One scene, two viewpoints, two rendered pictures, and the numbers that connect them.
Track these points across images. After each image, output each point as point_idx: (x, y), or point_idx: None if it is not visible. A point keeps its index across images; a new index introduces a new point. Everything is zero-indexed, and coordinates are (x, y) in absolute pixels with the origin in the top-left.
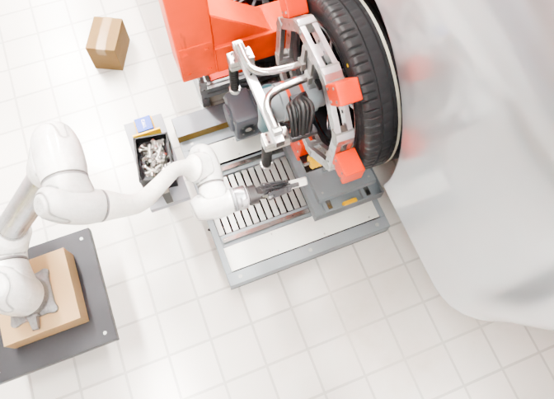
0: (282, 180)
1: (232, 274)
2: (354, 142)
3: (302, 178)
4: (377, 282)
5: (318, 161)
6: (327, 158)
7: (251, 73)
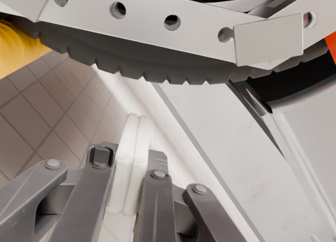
0: (51, 175)
1: None
2: None
3: (145, 123)
4: None
5: (149, 38)
6: (313, 5)
7: None
